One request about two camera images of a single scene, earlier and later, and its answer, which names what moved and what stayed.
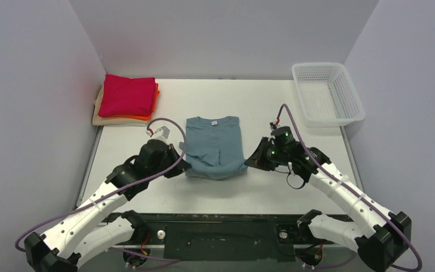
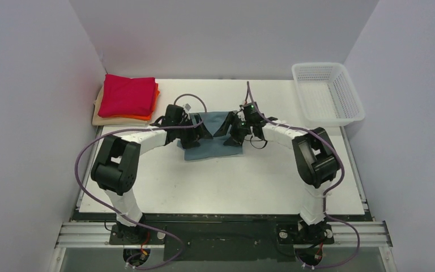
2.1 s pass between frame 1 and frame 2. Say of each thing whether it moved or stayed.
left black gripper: moved
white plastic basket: stayed
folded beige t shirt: stayed
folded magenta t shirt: stayed
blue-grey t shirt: moved
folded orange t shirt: stayed
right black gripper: moved
